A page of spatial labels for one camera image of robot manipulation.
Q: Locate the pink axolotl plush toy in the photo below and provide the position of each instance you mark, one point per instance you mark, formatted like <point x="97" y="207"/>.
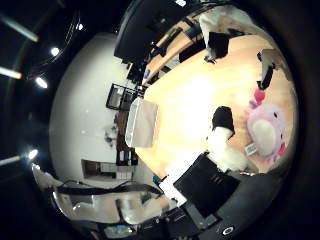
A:
<point x="266" y="131"/>

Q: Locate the grey plastic bin container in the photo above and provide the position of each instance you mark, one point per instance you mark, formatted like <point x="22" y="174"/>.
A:
<point x="141" y="123"/>

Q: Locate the small green plant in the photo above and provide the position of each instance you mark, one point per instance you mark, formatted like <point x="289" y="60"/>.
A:
<point x="110" y="136"/>

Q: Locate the black metal shelf rack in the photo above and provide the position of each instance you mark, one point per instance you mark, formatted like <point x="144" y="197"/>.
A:
<point x="121" y="96"/>

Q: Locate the grey and black toy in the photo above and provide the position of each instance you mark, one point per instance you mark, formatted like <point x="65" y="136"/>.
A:
<point x="268" y="68"/>

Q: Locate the light wooden desk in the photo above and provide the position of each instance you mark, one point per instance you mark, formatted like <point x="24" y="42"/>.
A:
<point x="173" y="50"/>

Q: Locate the black computer monitor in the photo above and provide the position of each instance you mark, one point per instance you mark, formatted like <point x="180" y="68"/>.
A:
<point x="146" y="30"/>

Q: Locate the wall niche shelf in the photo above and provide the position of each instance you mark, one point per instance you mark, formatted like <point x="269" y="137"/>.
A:
<point x="106" y="169"/>

